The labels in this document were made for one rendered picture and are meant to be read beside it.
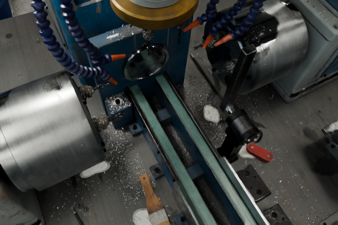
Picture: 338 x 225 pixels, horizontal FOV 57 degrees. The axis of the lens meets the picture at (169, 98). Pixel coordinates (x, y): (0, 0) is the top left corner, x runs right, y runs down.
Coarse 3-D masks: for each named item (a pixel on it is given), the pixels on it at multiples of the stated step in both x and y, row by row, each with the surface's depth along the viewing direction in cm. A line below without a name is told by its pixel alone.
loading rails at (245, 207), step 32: (128, 96) 98; (160, 96) 103; (128, 128) 103; (160, 128) 91; (192, 128) 92; (160, 160) 92; (224, 160) 86; (192, 192) 82; (224, 192) 83; (192, 224) 82; (256, 224) 79
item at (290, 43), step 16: (272, 0) 85; (224, 16) 83; (240, 16) 81; (272, 16) 82; (288, 16) 82; (208, 32) 94; (224, 32) 85; (256, 32) 79; (272, 32) 80; (288, 32) 82; (304, 32) 85; (208, 48) 98; (224, 48) 89; (240, 48) 81; (256, 48) 79; (272, 48) 81; (288, 48) 82; (304, 48) 87; (224, 64) 92; (256, 64) 80; (272, 64) 82; (288, 64) 86; (224, 80) 97; (256, 80) 83; (272, 80) 89
